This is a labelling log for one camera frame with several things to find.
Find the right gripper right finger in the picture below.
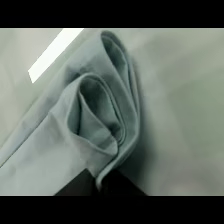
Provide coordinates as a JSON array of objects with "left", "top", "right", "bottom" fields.
[{"left": 100, "top": 169, "right": 148, "bottom": 197}]

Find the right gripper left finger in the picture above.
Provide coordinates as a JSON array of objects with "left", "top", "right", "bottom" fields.
[{"left": 54, "top": 168, "right": 100, "bottom": 197}]

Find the pale grey-green garment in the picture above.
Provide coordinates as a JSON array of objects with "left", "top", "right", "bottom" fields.
[{"left": 0, "top": 30, "right": 142, "bottom": 197}]

